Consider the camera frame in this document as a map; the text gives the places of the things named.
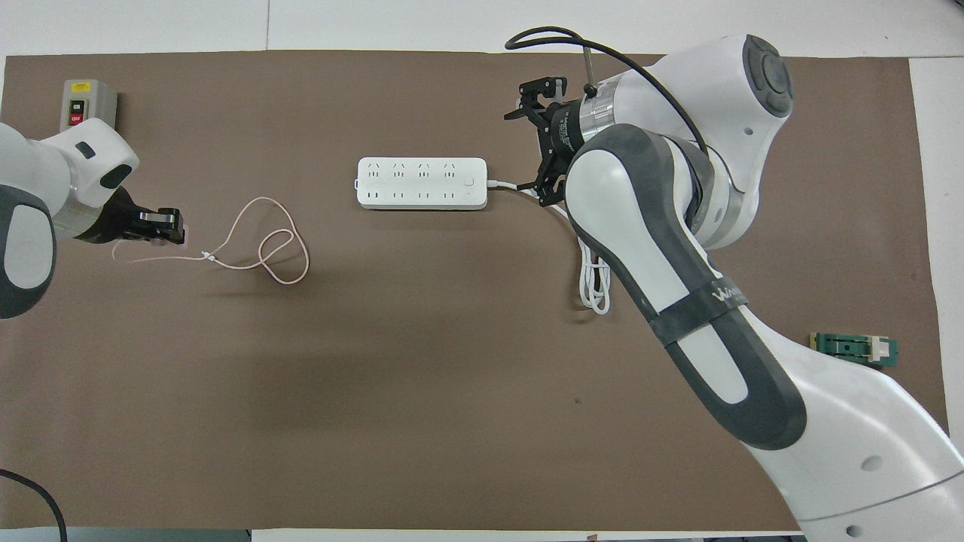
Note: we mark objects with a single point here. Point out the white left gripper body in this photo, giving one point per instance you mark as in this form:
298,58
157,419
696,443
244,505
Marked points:
94,162

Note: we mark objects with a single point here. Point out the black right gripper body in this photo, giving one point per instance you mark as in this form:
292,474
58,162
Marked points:
563,132

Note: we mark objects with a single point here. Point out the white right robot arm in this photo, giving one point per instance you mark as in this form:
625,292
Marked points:
753,414

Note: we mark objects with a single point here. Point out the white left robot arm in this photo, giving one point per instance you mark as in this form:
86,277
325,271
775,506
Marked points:
26,256

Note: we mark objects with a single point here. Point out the white power strip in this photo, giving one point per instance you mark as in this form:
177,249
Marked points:
429,184

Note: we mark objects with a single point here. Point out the brown table mat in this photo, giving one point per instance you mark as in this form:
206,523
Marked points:
376,421

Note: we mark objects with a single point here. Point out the grey on-off switch box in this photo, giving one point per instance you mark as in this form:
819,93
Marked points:
90,98

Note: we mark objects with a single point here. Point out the green knife switch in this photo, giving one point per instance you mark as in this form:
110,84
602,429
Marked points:
866,350

